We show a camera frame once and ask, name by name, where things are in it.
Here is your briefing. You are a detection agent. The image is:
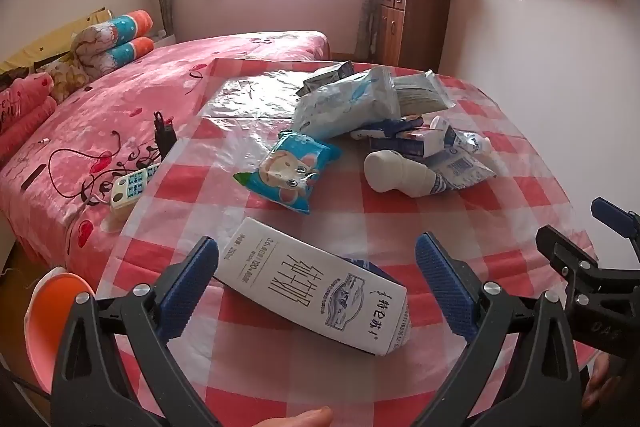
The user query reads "white blue carton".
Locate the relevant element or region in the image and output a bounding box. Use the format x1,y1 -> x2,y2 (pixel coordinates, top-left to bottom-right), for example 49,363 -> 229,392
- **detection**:
350,116 -> 428,142

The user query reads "blue cartoon wet wipes packet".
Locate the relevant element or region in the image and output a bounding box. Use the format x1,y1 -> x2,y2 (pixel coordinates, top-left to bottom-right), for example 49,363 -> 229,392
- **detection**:
232,130 -> 343,214

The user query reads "orange plastic stool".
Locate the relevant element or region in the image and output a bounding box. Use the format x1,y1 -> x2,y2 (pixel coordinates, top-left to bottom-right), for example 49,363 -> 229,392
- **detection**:
27,267 -> 97,400

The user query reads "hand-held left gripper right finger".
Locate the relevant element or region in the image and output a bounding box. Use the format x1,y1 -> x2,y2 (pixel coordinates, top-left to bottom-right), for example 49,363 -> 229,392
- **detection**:
414,231 -> 583,427

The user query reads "white printed packet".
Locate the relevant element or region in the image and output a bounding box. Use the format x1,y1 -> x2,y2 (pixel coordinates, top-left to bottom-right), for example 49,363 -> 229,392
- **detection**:
425,142 -> 498,194

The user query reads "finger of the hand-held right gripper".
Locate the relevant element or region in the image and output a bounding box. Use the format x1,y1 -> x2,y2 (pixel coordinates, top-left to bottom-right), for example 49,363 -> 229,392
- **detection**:
591,197 -> 640,254
535,223 -> 601,279

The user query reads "large white blue bag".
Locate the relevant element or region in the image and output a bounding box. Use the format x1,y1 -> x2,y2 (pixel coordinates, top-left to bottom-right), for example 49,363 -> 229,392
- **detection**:
291,67 -> 403,140

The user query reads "dark blue small carton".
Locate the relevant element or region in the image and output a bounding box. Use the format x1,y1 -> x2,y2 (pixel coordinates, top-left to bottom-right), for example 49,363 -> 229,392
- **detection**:
369,131 -> 448,160

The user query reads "cream blue power strip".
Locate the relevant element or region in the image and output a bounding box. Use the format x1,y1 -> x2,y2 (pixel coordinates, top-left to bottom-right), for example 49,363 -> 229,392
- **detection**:
110,164 -> 161,222

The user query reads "white plastic bottle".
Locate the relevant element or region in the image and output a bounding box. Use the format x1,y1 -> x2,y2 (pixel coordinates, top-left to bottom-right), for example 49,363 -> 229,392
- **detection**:
363,148 -> 441,199

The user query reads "pink plain bolster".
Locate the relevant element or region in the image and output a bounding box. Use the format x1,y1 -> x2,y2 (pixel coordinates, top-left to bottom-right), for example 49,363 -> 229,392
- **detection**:
0,97 -> 58,165

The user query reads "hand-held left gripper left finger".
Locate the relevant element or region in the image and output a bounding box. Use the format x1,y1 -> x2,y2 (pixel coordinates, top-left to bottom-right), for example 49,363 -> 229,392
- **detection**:
52,234 -> 223,427

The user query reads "brown wooden cabinet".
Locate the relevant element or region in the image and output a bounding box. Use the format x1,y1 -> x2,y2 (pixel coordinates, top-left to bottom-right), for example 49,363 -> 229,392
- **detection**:
375,0 -> 453,72

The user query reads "black charger plug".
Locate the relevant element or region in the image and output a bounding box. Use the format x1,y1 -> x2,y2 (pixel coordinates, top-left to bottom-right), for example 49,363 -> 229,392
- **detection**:
152,111 -> 177,158

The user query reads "bed with pink floral cover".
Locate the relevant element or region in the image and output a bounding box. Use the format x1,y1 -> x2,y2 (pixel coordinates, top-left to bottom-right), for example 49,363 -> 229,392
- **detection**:
0,29 -> 331,288

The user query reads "red white checked tablecloth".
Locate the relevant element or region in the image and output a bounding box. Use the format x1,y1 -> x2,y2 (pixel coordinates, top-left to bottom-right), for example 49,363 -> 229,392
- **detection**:
95,57 -> 601,427

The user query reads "white milk carton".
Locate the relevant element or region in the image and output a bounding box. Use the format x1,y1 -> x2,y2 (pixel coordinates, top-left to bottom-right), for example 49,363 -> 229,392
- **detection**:
212,217 -> 413,358

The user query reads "pink printed pillow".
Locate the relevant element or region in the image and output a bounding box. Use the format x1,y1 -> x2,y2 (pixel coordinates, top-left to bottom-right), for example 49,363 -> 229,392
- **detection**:
0,72 -> 55,130

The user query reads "brown floral pillow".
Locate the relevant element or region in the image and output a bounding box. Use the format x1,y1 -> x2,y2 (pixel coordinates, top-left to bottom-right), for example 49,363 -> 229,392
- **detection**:
47,56 -> 97,105

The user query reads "clear packet of face masks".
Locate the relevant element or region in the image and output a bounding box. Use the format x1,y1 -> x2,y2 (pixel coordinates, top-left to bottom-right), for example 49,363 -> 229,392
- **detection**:
392,69 -> 456,115

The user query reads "rolled colourful blanket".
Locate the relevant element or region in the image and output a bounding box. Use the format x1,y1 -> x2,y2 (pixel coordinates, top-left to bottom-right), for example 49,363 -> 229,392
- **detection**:
70,9 -> 156,80

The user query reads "person's left hand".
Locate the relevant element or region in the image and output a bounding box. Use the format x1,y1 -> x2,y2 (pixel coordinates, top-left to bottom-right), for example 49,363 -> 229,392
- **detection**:
245,407 -> 335,427

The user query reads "yellow headboard sheet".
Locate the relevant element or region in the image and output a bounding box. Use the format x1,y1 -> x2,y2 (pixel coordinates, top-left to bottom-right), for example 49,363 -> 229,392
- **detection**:
0,7 -> 113,75

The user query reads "person's right hand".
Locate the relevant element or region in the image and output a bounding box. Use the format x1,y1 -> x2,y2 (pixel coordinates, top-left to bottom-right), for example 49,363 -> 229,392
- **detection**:
581,353 -> 623,410

